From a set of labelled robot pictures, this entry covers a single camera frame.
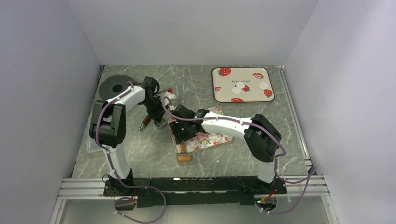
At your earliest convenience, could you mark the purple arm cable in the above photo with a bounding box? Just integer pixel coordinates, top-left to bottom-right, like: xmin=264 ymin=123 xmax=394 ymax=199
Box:
xmin=162 ymin=96 xmax=317 ymax=216
xmin=95 ymin=81 xmax=168 ymax=224

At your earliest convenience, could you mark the clear plastic parts box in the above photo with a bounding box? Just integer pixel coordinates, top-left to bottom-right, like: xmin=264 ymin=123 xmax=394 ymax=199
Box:
xmin=86 ymin=136 xmax=102 ymax=153

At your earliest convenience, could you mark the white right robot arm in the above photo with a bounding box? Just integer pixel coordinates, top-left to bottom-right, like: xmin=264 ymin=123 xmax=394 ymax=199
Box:
xmin=167 ymin=105 xmax=282 ymax=194

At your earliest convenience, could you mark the strawberry print tray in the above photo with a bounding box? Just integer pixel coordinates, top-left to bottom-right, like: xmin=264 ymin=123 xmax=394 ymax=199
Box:
xmin=211 ymin=67 xmax=275 ymax=103

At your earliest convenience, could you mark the round white wrapper right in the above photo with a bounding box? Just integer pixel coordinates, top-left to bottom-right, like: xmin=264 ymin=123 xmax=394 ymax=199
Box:
xmin=259 ymin=82 xmax=269 ymax=90

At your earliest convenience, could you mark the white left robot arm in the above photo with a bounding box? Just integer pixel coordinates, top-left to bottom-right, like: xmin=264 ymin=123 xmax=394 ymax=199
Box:
xmin=89 ymin=75 xmax=174 ymax=196

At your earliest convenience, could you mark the black filament spool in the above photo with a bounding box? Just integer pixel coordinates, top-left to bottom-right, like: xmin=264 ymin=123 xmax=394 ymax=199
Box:
xmin=99 ymin=75 xmax=135 ymax=100

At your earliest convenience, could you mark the aluminium frame rail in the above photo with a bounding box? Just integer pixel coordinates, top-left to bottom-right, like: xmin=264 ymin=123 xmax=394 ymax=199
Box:
xmin=57 ymin=178 xmax=105 ymax=200

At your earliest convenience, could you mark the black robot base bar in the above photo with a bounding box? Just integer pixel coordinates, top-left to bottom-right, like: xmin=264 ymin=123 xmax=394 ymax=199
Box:
xmin=103 ymin=176 xmax=287 ymax=208

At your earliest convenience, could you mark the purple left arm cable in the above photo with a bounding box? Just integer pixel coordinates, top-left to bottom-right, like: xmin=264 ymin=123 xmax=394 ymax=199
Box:
xmin=95 ymin=81 xmax=168 ymax=224

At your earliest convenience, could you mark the wooden rolling pin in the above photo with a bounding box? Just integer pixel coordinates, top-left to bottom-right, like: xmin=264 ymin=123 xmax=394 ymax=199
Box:
xmin=177 ymin=142 xmax=192 ymax=162

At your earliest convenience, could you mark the floral print tray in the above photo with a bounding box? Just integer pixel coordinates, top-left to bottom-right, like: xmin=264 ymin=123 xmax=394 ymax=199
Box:
xmin=168 ymin=105 xmax=233 ymax=154

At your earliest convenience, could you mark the round white wrapper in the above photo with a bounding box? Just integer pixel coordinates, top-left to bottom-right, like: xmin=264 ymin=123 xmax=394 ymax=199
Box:
xmin=235 ymin=81 xmax=245 ymax=89
xmin=259 ymin=82 xmax=269 ymax=90
xmin=232 ymin=87 xmax=241 ymax=95

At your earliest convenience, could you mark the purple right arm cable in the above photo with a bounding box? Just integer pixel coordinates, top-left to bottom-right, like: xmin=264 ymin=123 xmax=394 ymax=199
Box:
xmin=162 ymin=96 xmax=317 ymax=216

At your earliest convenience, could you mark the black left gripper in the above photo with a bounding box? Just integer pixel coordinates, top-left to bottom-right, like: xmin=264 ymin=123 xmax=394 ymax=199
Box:
xmin=141 ymin=97 xmax=169 ymax=123

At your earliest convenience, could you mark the round white wrapper middle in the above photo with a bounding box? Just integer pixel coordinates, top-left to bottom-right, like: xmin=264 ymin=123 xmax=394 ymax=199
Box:
xmin=235 ymin=81 xmax=245 ymax=89

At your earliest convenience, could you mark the round white wrapper left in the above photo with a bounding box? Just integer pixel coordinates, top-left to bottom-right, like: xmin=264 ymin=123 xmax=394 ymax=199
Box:
xmin=232 ymin=87 xmax=241 ymax=95

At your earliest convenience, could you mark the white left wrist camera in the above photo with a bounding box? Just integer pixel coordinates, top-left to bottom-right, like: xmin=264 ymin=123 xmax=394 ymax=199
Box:
xmin=159 ymin=87 xmax=177 ymax=107

